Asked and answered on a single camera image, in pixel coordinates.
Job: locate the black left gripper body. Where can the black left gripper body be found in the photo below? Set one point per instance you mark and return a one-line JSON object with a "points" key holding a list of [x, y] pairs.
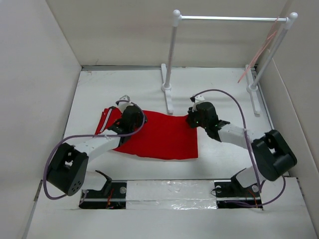
{"points": [[139, 123]]}

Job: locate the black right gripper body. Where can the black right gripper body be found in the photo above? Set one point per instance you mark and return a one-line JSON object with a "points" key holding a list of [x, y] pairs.
{"points": [[195, 120]]}

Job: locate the red trousers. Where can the red trousers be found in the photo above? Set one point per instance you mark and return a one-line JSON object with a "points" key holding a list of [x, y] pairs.
{"points": [[162, 137]]}

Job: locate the pink wire hanger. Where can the pink wire hanger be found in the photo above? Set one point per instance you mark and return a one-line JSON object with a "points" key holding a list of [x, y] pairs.
{"points": [[271, 34]]}

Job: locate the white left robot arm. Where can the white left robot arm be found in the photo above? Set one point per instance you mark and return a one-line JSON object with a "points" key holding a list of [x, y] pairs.
{"points": [[66, 167]]}

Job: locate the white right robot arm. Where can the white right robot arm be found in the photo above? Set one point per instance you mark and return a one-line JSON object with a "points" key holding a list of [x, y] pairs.
{"points": [[272, 157]]}

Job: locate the white metal clothes rack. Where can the white metal clothes rack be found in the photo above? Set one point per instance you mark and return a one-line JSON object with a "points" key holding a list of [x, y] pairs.
{"points": [[220, 41]]}

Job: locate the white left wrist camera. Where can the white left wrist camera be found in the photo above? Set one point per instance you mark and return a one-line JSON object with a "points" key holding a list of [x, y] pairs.
{"points": [[123, 103]]}

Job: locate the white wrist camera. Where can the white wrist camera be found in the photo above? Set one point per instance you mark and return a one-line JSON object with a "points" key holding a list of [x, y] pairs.
{"points": [[197, 99], [123, 103]]}

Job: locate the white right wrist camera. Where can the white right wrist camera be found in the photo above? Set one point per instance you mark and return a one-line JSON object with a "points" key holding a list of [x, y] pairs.
{"points": [[197, 99]]}

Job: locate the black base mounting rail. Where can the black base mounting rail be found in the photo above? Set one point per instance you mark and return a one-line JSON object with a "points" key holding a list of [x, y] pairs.
{"points": [[116, 199]]}

